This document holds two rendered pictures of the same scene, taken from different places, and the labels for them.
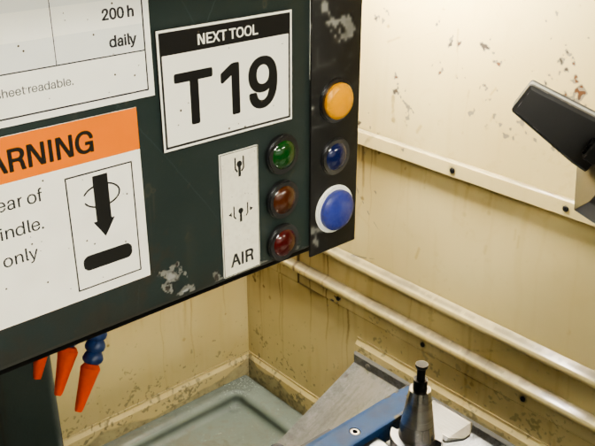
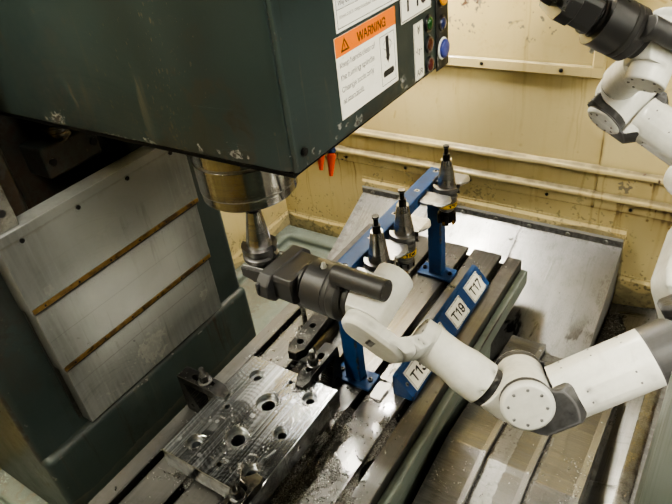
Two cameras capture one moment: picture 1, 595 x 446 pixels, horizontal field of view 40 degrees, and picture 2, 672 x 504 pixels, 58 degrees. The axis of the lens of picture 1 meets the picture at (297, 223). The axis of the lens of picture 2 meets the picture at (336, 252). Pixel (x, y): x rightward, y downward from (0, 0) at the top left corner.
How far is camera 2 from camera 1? 0.56 m
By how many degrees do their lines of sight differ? 14
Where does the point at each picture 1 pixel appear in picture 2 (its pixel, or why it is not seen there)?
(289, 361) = (318, 206)
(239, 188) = (418, 39)
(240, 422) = not seen: hidden behind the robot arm
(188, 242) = (406, 65)
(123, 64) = not seen: outside the picture
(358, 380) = (369, 201)
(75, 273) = (382, 79)
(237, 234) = (418, 61)
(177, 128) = (403, 14)
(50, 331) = (376, 104)
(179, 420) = not seen: hidden behind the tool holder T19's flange
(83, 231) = (383, 60)
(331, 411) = (359, 221)
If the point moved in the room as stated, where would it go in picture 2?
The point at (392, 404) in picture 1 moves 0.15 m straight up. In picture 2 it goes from (428, 176) to (426, 119)
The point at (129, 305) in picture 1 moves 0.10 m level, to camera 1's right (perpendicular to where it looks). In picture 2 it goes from (393, 93) to (455, 80)
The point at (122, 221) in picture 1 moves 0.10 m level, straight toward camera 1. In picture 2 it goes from (392, 56) to (434, 72)
